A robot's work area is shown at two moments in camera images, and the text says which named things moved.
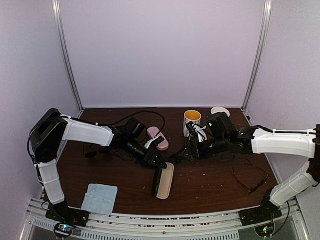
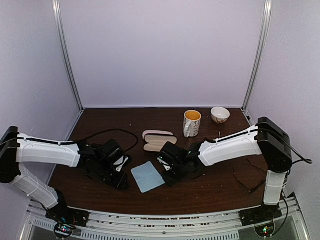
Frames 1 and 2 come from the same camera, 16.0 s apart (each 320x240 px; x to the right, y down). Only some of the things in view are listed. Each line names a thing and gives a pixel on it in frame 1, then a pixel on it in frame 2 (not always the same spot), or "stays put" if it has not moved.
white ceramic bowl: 218,109 stays put
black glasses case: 163,181 → 157,140
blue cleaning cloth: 100,199 → 147,177
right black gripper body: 191,144 → 178,175
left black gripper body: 149,152 → 113,180
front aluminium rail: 162,226 stays put
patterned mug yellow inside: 193,116 stays put
